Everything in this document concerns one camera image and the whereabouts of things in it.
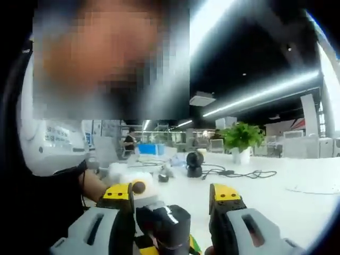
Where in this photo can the ceiling air vent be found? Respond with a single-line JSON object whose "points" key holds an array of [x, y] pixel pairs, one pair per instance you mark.
{"points": [[202, 98]]}

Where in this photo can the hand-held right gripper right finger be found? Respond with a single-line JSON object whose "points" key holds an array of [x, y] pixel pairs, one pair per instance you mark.
{"points": [[231, 228]]}

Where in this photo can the black desk fan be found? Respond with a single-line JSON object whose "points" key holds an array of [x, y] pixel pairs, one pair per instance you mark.
{"points": [[195, 164]]}

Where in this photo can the small dark round object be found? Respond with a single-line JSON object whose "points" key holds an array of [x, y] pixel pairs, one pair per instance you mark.
{"points": [[164, 176]]}

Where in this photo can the clear plastic bag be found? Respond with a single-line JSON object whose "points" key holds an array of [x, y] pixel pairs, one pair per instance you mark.
{"points": [[178, 162]]}

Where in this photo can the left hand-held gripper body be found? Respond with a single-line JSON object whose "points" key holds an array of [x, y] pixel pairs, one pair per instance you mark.
{"points": [[148, 194]]}

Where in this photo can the person's dark shirt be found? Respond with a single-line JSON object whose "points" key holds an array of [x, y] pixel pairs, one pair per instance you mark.
{"points": [[40, 212]]}

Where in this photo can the blue box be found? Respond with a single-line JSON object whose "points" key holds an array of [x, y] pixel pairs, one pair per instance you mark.
{"points": [[150, 149]]}

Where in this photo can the ceiling light strip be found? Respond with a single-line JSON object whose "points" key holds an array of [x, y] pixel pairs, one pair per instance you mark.
{"points": [[265, 93], [204, 26]]}

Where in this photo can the white table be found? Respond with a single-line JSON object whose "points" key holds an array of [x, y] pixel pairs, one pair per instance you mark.
{"points": [[279, 207]]}

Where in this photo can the green potted plant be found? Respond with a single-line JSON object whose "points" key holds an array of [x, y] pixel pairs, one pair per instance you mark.
{"points": [[241, 135]]}

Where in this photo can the person's right hand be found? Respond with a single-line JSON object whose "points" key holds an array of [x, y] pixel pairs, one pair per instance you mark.
{"points": [[210, 251]]}

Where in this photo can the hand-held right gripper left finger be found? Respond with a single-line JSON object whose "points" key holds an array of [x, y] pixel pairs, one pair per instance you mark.
{"points": [[114, 225]]}

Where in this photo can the white chest device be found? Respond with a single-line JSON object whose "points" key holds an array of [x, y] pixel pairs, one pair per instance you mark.
{"points": [[53, 148]]}

